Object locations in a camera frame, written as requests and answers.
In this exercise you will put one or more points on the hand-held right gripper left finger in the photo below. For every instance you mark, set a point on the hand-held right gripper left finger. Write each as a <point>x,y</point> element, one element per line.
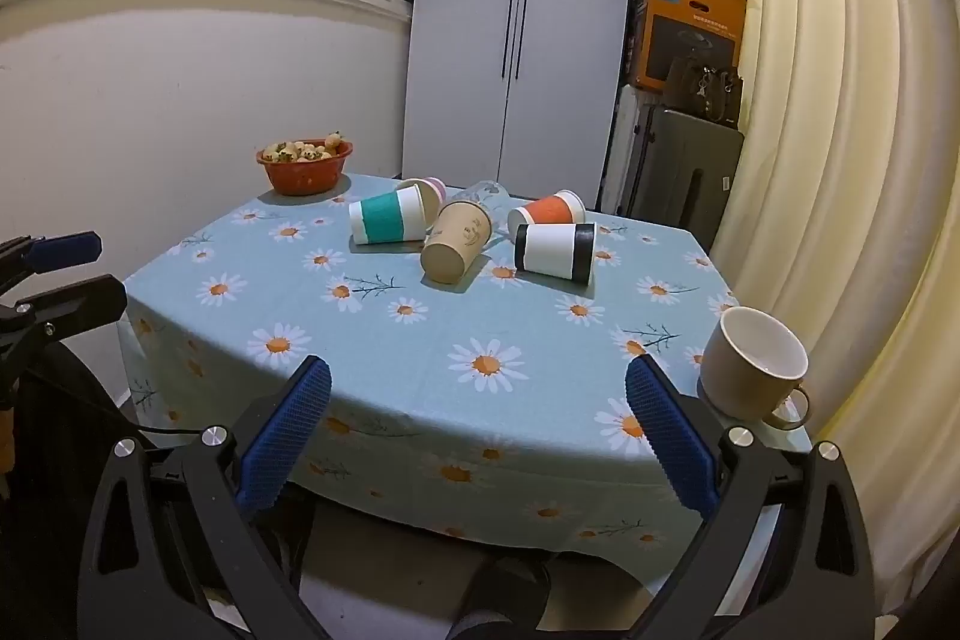
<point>289,434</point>

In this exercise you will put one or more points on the red plastic bowl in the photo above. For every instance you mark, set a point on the red plastic bowl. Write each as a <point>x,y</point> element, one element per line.
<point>304,177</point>

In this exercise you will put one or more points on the dark grey flat panel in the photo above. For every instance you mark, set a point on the dark grey flat panel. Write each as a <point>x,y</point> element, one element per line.
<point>686,175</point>

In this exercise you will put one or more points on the white appliance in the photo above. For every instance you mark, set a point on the white appliance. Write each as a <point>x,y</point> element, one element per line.
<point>622,153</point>

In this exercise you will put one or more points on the orange and white paper cup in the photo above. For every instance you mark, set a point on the orange and white paper cup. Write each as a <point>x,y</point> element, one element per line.
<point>547,209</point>

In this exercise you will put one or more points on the beige ceramic mug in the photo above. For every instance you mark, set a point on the beige ceramic mug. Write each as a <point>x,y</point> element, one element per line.
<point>739,377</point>

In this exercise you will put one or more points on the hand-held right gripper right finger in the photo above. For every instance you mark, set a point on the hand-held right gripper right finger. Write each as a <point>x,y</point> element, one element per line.
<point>671,441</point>

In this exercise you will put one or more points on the teal and white paper cup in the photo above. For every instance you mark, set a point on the teal and white paper cup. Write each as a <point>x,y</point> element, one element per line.
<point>382,216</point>

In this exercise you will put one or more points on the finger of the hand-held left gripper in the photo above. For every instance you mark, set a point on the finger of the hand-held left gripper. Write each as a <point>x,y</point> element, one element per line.
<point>67,250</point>
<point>82,302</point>

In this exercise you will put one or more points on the pink paper cup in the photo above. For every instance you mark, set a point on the pink paper cup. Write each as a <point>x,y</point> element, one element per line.
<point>433,194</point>

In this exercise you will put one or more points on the cream curtain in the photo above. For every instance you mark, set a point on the cream curtain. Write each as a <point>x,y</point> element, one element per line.
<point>840,123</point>

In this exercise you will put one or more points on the orange cardboard box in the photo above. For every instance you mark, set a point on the orange cardboard box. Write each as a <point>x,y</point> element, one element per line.
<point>679,21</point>

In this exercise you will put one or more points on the brown paper cup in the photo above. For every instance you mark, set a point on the brown paper cup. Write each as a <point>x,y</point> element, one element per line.
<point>457,242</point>

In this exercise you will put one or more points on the dark shoe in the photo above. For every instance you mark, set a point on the dark shoe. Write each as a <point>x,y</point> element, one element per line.
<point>499,591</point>

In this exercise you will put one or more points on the dark brown handbag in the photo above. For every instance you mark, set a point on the dark brown handbag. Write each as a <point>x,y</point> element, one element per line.
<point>701,89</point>

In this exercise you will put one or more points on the black and white paper cup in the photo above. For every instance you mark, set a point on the black and white paper cup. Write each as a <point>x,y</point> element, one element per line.
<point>551,250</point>

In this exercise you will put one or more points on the clear plastic cup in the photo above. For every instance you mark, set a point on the clear plastic cup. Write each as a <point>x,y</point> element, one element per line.
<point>484,194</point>

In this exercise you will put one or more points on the grey wardrobe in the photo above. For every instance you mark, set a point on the grey wardrobe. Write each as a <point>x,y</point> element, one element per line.
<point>465,48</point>

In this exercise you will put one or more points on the pile of small brown fruits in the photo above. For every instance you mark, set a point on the pile of small brown fruits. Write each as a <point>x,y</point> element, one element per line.
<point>300,151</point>

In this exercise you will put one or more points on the blue daisy print tablecloth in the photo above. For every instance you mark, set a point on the blue daisy print tablecloth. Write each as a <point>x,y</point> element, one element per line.
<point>420,340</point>

